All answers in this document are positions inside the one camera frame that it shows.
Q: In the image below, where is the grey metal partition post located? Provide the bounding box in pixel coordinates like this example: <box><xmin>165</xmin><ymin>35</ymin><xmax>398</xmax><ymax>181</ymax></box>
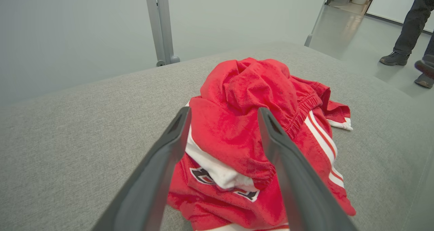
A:
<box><xmin>144</xmin><ymin>0</ymin><xmax>181</xmax><ymax>67</ymax></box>

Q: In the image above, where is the person in dark trousers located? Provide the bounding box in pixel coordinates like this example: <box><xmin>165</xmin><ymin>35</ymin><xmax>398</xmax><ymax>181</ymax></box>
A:
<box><xmin>393</xmin><ymin>0</ymin><xmax>434</xmax><ymax>57</ymax></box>

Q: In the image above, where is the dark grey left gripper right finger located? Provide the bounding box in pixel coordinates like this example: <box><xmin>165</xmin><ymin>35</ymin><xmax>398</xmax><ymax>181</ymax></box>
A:
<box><xmin>257</xmin><ymin>107</ymin><xmax>358</xmax><ymax>231</ymax></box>

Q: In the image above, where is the grey partition leg with caster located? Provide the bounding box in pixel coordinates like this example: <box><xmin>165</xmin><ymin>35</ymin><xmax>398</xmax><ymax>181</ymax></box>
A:
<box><xmin>304</xmin><ymin>0</ymin><xmax>333</xmax><ymax>47</ymax></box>

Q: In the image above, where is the red shorts white hem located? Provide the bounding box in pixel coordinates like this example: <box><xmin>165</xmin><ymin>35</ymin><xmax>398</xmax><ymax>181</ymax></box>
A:
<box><xmin>189</xmin><ymin>58</ymin><xmax>353</xmax><ymax>191</ymax></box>

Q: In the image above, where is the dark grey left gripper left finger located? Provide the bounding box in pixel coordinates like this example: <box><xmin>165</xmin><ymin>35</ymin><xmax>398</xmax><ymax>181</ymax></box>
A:
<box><xmin>92</xmin><ymin>106</ymin><xmax>192</xmax><ymax>231</ymax></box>

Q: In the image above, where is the dark shoe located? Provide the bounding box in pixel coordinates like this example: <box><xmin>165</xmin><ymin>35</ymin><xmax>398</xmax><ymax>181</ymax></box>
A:
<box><xmin>379</xmin><ymin>51</ymin><xmax>411</xmax><ymax>66</ymax></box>
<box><xmin>414</xmin><ymin>54</ymin><xmax>434</xmax><ymax>89</ymax></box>

